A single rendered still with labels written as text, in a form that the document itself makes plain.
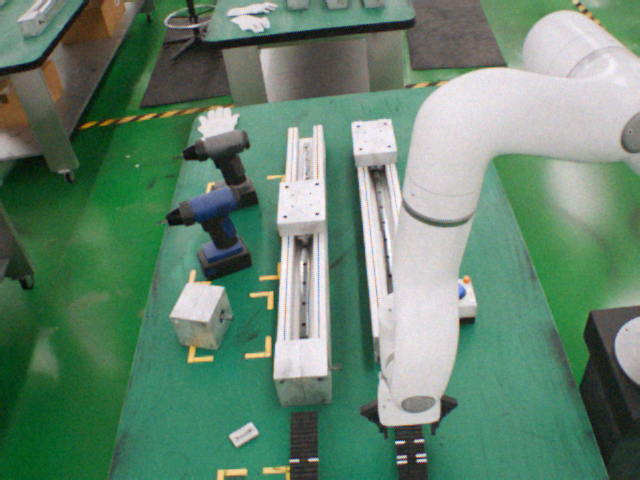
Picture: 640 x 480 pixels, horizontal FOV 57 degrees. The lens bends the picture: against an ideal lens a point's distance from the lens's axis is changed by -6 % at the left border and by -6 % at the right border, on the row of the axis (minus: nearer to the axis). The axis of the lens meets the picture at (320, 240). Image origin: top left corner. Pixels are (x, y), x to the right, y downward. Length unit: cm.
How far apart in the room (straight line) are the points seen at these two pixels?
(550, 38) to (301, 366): 74
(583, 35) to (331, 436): 83
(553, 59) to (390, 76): 224
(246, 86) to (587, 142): 240
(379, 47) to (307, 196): 146
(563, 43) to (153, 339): 107
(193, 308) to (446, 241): 72
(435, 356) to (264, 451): 50
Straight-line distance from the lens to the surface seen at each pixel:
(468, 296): 133
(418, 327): 79
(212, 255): 149
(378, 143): 166
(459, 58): 414
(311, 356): 120
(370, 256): 138
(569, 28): 74
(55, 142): 345
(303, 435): 117
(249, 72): 291
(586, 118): 64
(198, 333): 135
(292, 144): 177
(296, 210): 146
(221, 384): 131
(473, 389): 126
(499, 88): 66
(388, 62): 290
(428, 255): 75
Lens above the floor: 181
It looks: 41 degrees down
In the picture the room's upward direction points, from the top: 9 degrees counter-clockwise
